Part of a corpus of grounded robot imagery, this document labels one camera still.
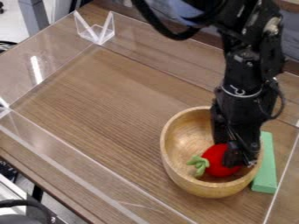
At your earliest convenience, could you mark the clear acrylic corner bracket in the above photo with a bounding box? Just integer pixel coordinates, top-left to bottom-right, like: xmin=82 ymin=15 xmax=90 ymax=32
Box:
xmin=74 ymin=10 xmax=115 ymax=46

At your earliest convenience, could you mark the wooden bowl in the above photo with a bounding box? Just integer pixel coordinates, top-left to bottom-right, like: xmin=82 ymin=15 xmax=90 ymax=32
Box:
xmin=160 ymin=107 xmax=265 ymax=199

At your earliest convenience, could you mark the black cable lower left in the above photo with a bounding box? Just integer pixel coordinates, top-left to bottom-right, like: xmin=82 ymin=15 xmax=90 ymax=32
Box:
xmin=0 ymin=199 xmax=56 ymax=224

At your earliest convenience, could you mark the red plush strawberry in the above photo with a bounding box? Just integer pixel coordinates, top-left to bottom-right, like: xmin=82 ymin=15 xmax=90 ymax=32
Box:
xmin=186 ymin=143 xmax=242 ymax=179

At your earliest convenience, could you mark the green foam block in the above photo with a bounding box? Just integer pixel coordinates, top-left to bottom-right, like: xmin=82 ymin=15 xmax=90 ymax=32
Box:
xmin=251 ymin=131 xmax=278 ymax=194

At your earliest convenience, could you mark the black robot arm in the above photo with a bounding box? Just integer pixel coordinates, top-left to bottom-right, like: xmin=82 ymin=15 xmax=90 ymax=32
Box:
xmin=132 ymin=0 xmax=286 ymax=168

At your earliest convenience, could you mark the clear acrylic enclosure wall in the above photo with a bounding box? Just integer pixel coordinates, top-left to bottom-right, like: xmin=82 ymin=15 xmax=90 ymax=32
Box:
xmin=0 ymin=5 xmax=299 ymax=224

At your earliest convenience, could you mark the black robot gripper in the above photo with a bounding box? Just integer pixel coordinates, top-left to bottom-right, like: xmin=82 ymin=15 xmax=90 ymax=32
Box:
xmin=210 ymin=84 xmax=281 ymax=168

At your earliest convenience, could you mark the black table leg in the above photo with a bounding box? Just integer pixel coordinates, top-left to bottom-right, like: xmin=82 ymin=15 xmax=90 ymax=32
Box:
xmin=32 ymin=185 xmax=43 ymax=202

